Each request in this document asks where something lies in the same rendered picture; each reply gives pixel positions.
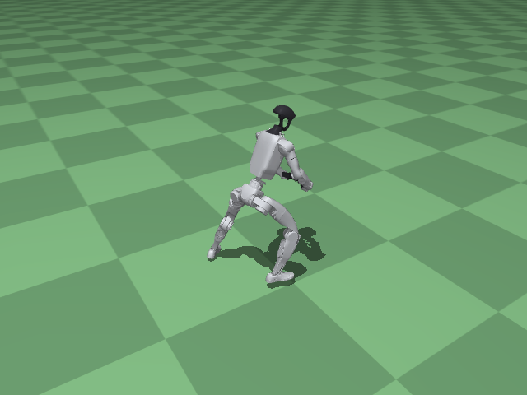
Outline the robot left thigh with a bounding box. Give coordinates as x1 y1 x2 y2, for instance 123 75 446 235
222 187 245 231

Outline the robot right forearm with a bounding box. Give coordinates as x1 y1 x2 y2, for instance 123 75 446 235
298 168 313 192

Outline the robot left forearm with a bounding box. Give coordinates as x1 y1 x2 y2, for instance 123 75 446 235
276 166 287 179

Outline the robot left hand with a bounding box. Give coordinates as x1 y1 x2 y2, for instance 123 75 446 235
282 172 298 181

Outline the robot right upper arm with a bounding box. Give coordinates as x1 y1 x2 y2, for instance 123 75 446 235
277 139 303 180

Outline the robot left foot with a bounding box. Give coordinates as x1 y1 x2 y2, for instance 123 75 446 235
207 245 221 259

